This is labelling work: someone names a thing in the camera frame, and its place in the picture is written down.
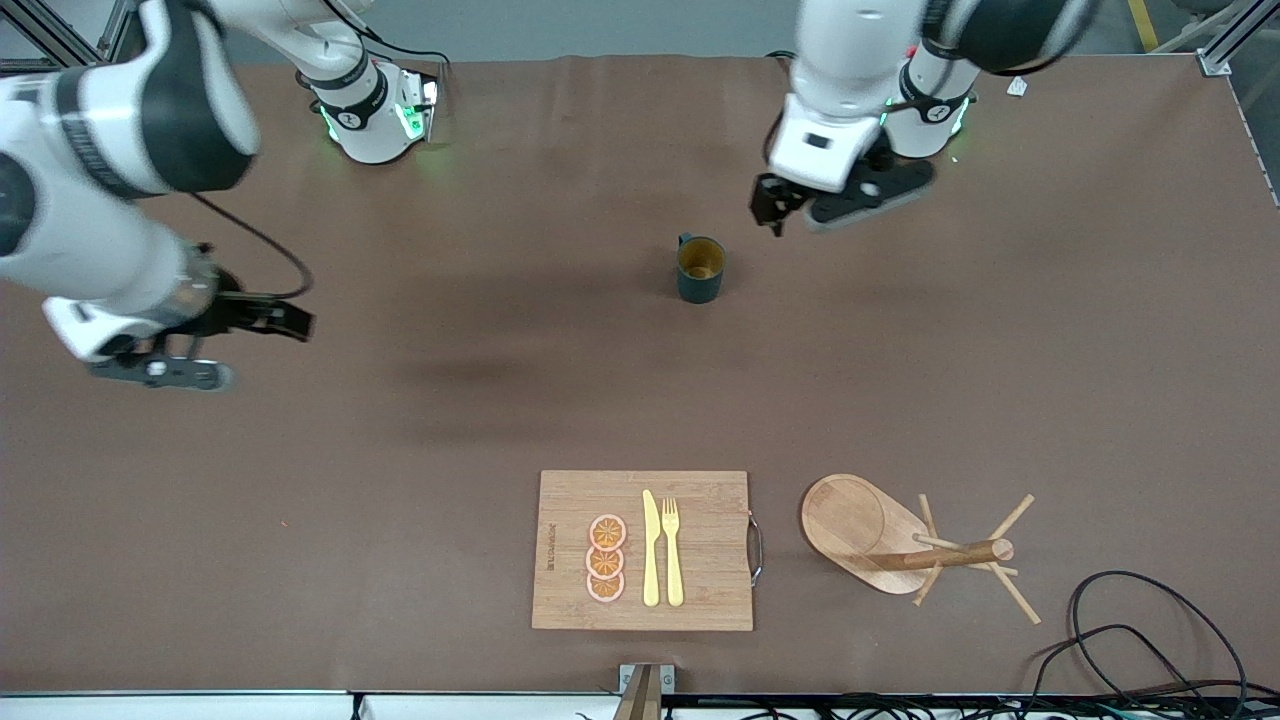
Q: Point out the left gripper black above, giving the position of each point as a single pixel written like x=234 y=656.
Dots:
x=771 y=200

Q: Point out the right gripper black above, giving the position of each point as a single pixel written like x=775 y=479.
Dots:
x=228 y=313

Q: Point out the dark green cup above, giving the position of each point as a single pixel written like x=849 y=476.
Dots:
x=700 y=285

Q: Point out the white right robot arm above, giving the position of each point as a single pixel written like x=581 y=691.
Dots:
x=80 y=250

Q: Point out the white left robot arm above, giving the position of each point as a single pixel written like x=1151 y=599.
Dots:
x=850 y=60

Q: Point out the wooden mug rack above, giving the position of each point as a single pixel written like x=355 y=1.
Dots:
x=850 y=520

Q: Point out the brown table cover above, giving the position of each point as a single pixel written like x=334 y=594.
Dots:
x=500 y=420

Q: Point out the white paper scrap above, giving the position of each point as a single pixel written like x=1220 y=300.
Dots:
x=1017 y=86

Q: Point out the bamboo cutting board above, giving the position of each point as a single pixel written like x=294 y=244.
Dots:
x=700 y=540

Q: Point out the toy orange slice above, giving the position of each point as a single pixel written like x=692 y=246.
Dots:
x=605 y=588
x=604 y=563
x=607 y=531

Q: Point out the yellow plastic knife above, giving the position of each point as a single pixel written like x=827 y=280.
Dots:
x=651 y=560

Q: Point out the yellow plastic fork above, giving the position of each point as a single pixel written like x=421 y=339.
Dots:
x=673 y=570

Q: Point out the aluminium frame profile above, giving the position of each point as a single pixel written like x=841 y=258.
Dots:
x=1225 y=45
x=40 y=40

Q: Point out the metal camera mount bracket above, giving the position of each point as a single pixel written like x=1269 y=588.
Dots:
x=645 y=690

